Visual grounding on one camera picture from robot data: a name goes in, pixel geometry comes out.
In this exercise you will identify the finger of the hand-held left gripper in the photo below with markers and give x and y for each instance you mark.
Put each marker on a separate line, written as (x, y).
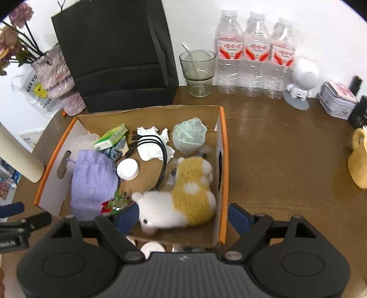
(31, 222)
(11, 209)

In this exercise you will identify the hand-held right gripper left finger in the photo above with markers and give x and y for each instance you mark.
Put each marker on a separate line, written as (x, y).
(129, 218)

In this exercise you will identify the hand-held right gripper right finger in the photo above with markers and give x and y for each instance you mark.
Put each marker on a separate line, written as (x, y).
(238, 219)

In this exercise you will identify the orange-edged cardboard box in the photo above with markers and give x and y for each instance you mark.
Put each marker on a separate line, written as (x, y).
(143, 177)

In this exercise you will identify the white and yellow alpaca plush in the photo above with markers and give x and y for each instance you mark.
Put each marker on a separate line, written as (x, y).
(189, 200)

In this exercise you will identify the wooden desktop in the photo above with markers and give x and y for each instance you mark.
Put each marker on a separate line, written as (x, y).
(286, 172)

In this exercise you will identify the red artificial rose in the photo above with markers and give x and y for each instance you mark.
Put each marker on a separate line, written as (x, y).
(107, 208)

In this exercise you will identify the colourful printed packages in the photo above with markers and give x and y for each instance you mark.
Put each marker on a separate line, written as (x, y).
(7, 177)

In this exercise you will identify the white round lid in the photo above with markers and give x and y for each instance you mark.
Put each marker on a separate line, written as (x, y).
(153, 249)
(127, 169)

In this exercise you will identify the purple fabric pouch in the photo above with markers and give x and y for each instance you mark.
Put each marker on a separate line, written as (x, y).
(91, 183)

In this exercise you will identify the cream cylindrical tumbler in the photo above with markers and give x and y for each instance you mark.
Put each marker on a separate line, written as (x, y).
(20, 157)

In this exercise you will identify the dark blue patterned packet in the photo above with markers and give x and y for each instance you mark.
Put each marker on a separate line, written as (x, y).
(116, 153)

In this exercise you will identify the crumpled white tissue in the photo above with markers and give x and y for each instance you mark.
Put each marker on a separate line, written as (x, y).
(149, 152)

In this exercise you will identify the white paper sheet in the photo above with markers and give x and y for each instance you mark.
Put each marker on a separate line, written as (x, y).
(28, 140)

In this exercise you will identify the green tissue packet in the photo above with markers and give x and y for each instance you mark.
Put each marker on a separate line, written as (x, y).
(111, 136)

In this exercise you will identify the green bubble wrap ball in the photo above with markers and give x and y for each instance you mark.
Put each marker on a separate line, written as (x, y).
(189, 134)

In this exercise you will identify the clear plastic bag yellow print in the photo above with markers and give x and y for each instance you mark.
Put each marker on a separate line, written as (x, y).
(37, 91)

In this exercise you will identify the yellow ceramic mug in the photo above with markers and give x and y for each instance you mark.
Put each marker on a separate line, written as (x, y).
(358, 166)

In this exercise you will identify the clear glass cup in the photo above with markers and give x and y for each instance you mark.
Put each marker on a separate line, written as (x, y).
(200, 86)

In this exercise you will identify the dried pink flower bouquet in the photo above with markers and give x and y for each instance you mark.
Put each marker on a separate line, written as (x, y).
(57, 77)

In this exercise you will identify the clear water bottle red label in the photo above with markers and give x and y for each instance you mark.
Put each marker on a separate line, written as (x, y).
(229, 71)
(255, 74)
(279, 77)

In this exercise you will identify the grey printed tin box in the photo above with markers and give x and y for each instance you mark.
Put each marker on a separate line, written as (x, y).
(335, 106)

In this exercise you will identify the white robot-shaped speaker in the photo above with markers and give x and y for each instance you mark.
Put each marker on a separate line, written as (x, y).
(304, 74)

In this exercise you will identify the dark box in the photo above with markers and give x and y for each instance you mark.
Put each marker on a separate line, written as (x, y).
(359, 113)

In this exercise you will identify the black paper bag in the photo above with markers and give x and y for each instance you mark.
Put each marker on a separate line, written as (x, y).
(114, 57)

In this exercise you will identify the clear stirring stick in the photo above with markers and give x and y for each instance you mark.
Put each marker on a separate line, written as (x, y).
(189, 53)

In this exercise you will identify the black rectangular case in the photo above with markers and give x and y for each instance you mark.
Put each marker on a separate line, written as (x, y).
(357, 84)

